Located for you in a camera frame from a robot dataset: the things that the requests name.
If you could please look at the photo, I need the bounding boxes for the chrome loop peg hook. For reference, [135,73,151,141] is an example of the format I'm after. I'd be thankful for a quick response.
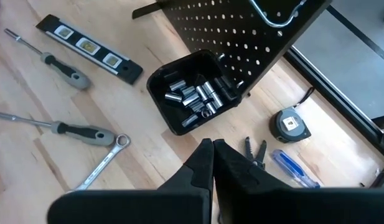
[249,0,306,29]

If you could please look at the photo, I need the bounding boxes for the black perforated pegboard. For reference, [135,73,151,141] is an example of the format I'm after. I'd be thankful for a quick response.
[131,0,332,97]

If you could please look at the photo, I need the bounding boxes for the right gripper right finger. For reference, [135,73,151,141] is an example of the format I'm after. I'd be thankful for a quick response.
[213,139,292,191]

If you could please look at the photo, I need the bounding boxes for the blue clear handle screwdriver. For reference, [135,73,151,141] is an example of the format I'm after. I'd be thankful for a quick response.
[271,149,321,189]

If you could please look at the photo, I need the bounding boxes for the black torpedo spirit level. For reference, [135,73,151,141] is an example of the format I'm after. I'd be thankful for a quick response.
[35,14,144,85]

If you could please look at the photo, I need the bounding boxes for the black aluminium table frame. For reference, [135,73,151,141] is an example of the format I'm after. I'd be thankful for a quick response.
[283,46,384,187]

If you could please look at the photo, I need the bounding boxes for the black plastic parts bin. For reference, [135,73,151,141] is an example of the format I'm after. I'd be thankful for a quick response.
[146,49,242,136]

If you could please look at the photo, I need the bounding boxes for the black markers on right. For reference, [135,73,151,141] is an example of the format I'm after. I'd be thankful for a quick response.
[243,136,268,170]

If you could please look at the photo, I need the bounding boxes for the grey black tape measure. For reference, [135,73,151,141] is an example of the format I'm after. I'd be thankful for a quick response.
[268,86,316,144]

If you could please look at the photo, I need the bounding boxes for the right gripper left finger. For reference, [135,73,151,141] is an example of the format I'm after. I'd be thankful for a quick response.
[157,138,215,191]

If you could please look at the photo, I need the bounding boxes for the grey black handle nut driver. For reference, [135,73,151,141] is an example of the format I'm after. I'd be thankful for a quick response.
[0,111,116,147]
[4,27,92,91]

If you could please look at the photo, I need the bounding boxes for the chrome combination wrench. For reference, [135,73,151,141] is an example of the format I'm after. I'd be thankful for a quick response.
[73,133,132,191]

